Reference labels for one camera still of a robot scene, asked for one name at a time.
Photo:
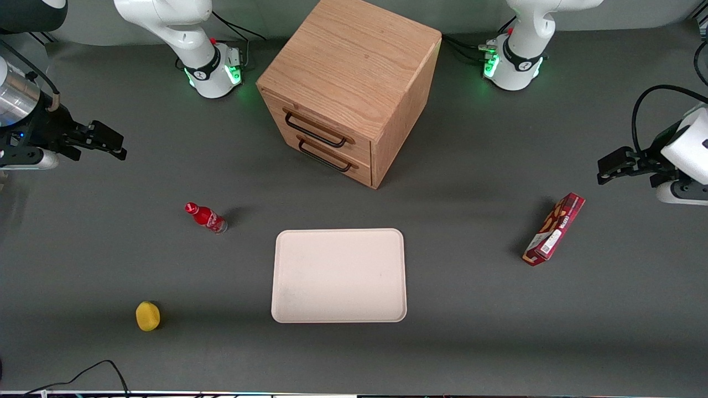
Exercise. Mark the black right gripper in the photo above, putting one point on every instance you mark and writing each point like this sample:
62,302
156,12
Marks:
45,128

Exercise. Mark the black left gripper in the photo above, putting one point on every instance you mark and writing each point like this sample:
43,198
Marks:
654,154

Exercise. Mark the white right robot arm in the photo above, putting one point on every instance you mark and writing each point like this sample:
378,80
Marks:
177,27

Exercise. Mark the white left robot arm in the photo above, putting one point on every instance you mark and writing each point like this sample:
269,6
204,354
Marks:
522,50

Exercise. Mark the wooden drawer cabinet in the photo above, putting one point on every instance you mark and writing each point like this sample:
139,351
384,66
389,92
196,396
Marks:
354,61

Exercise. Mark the red snack box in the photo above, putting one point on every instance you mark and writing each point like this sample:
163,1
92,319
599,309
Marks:
555,229

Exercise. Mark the small red cola bottle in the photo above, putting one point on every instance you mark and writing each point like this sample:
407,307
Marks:
206,217

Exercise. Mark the yellow lemon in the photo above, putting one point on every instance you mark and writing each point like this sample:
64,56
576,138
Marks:
147,316

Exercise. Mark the beige plastic tray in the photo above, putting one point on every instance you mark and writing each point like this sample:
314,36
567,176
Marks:
338,275

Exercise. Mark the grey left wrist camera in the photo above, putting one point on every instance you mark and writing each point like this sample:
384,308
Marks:
683,193

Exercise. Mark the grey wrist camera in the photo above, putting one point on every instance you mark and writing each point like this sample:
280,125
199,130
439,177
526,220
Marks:
33,160
683,193

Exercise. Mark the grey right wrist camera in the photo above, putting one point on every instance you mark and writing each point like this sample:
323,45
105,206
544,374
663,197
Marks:
33,160

